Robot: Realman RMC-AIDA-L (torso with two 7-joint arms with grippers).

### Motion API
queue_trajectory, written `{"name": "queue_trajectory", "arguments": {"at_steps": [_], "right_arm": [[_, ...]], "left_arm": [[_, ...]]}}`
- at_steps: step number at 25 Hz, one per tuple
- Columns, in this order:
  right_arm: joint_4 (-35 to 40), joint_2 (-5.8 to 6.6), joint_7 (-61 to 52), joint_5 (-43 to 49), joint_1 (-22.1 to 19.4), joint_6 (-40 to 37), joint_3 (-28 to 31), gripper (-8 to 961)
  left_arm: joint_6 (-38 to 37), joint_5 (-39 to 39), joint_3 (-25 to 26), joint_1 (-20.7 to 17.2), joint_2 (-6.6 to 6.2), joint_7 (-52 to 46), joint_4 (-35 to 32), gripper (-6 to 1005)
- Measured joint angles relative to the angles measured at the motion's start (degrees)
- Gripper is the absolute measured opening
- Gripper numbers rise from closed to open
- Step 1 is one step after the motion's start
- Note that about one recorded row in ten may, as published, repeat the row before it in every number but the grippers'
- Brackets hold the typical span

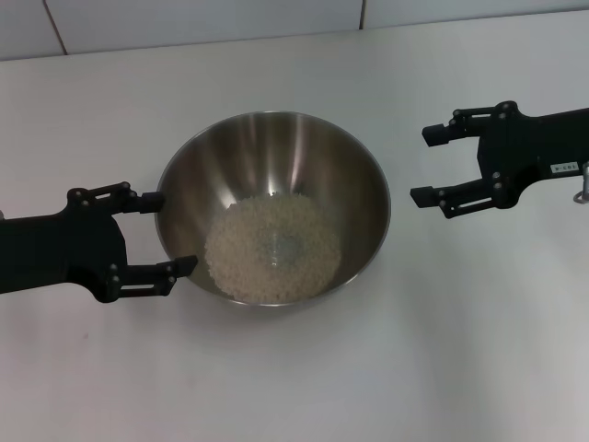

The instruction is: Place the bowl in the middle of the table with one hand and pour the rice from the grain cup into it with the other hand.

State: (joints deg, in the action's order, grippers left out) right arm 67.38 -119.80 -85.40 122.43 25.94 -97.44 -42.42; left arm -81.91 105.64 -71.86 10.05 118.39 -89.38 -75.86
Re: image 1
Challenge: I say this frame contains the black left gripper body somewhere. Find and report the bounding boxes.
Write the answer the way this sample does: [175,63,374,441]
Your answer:
[0,202,128,305]

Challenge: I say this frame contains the white rice grains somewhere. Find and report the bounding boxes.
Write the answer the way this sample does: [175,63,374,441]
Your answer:
[203,192,342,305]

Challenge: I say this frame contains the large stainless steel bowl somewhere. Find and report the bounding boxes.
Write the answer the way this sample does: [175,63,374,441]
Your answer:
[155,110,392,308]

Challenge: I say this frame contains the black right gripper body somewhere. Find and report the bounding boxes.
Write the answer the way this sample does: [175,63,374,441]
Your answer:
[477,107,589,209]

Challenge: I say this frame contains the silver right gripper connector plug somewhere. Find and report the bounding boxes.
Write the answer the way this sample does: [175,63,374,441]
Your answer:
[572,160,589,204]

